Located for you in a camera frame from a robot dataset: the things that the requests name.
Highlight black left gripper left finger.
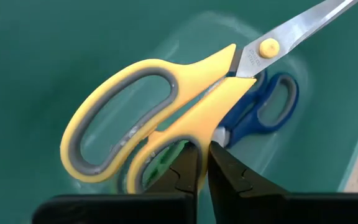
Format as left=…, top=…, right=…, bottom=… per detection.
left=147, top=141, right=200, bottom=224

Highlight teal plastic bin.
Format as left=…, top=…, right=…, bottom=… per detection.
left=0, top=0, right=358, bottom=224

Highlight green-handled scissors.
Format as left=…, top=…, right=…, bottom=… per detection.
left=141, top=139, right=188, bottom=189

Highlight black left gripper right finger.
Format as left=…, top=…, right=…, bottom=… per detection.
left=207, top=139, right=289, bottom=224

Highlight blue-handled scissors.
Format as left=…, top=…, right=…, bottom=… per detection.
left=218, top=70, right=300, bottom=149

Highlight yellow-handled scissors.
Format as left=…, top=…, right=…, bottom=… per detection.
left=59, top=0, right=358, bottom=195

